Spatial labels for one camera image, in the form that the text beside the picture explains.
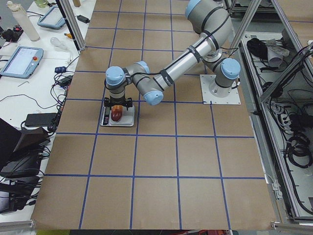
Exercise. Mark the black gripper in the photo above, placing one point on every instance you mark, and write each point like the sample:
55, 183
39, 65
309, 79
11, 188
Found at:
118, 103

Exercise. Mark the red yellow mango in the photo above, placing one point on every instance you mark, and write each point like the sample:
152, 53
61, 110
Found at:
116, 113

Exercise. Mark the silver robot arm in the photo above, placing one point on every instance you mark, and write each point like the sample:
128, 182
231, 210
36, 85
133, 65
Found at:
213, 24

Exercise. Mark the silver digital kitchen scale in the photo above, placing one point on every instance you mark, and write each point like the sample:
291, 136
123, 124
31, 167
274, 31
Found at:
126, 120

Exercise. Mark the small blue device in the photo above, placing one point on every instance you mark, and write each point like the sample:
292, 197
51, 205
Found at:
60, 70

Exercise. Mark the gold metal cylinder tool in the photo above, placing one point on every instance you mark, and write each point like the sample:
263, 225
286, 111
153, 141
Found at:
68, 35

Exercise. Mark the clear light bulb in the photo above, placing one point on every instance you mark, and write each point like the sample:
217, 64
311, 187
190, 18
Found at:
57, 43

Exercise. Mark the black power adapter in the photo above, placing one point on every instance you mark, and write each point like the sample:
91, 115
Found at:
83, 19

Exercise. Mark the near blue teach pendant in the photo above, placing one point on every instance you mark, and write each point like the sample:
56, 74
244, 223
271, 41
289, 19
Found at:
23, 62

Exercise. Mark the blue teach pendant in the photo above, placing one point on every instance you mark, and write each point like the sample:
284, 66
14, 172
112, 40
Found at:
23, 62
52, 19

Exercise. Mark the far blue teach pendant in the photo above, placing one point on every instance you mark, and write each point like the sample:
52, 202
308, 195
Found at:
52, 19

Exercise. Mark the black laptop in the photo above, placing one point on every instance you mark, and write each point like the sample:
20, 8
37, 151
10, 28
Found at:
19, 150

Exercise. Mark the near cardboard tube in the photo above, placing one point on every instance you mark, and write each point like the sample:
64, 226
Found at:
77, 3

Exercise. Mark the cardboard tube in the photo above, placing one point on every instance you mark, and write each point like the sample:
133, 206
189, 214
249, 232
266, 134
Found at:
77, 3
21, 17

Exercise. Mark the far cardboard tube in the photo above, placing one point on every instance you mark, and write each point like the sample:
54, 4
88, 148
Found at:
21, 17

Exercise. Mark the aluminium frame post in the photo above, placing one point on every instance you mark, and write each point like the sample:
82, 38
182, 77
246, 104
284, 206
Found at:
71, 22

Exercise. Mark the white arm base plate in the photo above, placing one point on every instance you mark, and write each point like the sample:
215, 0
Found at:
213, 94

